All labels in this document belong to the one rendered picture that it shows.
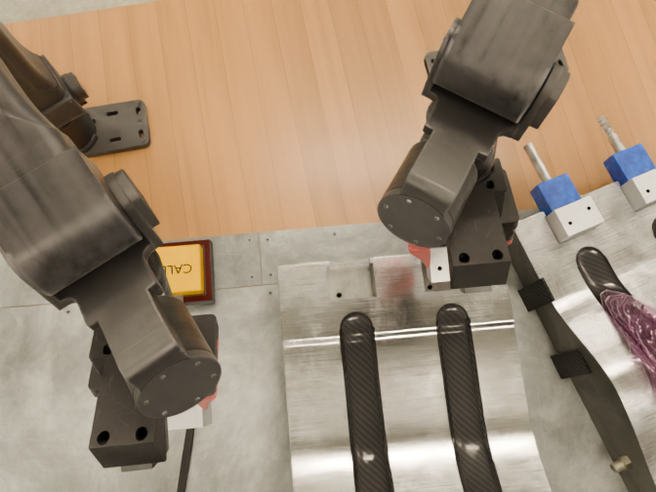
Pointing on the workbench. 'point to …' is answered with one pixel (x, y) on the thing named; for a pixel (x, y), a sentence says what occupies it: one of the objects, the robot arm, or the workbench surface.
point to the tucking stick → (185, 460)
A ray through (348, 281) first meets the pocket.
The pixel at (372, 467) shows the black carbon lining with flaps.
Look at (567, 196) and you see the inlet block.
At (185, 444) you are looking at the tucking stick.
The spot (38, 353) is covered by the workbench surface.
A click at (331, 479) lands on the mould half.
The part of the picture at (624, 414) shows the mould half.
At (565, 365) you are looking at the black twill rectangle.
